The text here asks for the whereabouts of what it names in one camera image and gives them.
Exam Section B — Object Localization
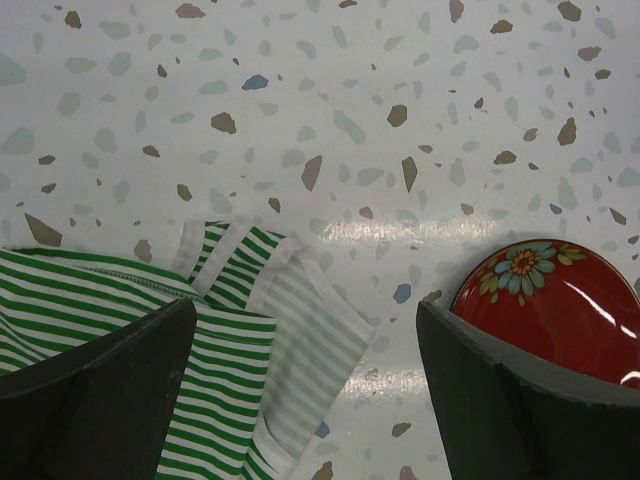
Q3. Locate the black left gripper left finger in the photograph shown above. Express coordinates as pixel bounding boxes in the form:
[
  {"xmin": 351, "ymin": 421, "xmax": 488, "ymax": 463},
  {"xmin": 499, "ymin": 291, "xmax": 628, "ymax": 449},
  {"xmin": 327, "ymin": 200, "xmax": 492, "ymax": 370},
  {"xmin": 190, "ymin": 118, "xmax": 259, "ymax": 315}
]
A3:
[{"xmin": 1, "ymin": 300, "xmax": 196, "ymax": 479}]

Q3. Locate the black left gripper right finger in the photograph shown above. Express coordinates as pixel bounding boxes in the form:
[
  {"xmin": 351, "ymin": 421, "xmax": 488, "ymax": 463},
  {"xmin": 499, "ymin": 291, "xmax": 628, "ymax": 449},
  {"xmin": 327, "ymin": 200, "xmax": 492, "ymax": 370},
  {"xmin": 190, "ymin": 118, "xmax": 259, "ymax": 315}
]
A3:
[{"xmin": 416, "ymin": 302, "xmax": 639, "ymax": 479}]

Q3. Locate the red floral plate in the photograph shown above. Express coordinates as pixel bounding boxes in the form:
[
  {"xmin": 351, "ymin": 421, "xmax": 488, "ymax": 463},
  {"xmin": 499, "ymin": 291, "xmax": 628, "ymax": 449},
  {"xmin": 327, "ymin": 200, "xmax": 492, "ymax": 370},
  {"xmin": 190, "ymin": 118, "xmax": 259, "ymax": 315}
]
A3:
[{"xmin": 450, "ymin": 239, "xmax": 639, "ymax": 389}]

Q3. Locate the green white striped cloth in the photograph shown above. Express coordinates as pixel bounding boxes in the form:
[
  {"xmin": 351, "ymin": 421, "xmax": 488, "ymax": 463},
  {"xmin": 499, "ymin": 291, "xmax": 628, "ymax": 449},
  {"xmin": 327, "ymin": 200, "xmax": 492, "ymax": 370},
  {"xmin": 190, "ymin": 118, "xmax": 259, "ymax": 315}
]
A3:
[{"xmin": 1, "ymin": 217, "xmax": 374, "ymax": 479}]

